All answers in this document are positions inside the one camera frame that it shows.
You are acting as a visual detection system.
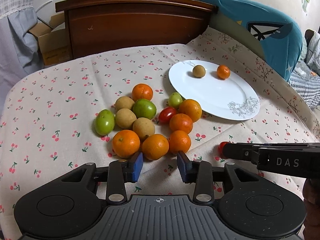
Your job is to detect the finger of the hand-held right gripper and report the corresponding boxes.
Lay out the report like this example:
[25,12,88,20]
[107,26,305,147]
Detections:
[222,142,265,161]

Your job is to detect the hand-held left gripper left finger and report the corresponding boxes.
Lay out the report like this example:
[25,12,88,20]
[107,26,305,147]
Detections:
[61,152,144,204]

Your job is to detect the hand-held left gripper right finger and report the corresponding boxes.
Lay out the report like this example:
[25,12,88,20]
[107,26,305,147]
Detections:
[176,151,260,204]

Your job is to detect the red cherry tomato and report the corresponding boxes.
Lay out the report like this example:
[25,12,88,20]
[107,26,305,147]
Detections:
[218,141,229,158]
[158,107,178,124]

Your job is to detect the white plate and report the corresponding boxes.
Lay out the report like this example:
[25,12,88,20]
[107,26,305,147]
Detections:
[168,60,260,121]

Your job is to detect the person's right hand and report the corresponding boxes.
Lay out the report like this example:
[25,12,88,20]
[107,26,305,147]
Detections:
[302,178,320,240]

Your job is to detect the brown longan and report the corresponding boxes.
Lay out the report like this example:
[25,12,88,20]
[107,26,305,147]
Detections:
[192,65,206,78]
[115,108,137,129]
[132,117,156,140]
[115,96,135,112]

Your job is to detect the small green jujube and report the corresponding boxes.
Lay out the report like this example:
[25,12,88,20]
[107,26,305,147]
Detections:
[168,92,183,109]

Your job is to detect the branch print bedsheet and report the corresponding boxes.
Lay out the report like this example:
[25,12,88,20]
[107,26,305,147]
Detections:
[186,27,320,140]

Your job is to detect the striped blanket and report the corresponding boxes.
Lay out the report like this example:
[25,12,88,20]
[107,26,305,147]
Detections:
[287,61,320,108]

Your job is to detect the small orange mandarin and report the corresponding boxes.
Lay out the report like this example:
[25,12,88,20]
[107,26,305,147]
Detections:
[216,65,231,80]

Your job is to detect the cherry print bedsheet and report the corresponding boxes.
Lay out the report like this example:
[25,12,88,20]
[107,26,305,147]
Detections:
[0,42,320,240]

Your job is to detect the blue quilt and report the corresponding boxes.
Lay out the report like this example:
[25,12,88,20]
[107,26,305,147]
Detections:
[179,0,303,81]

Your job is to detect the wooden bedside cabinet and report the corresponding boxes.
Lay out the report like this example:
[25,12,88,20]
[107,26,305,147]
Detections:
[55,0,218,60]

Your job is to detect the open cardboard box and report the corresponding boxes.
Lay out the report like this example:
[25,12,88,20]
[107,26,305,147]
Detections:
[28,12,72,67]

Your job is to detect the light blue cloth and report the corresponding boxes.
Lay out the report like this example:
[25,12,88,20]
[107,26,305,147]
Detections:
[0,7,46,110]

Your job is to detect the white wire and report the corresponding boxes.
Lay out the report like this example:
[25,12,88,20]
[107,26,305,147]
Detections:
[34,1,55,30]

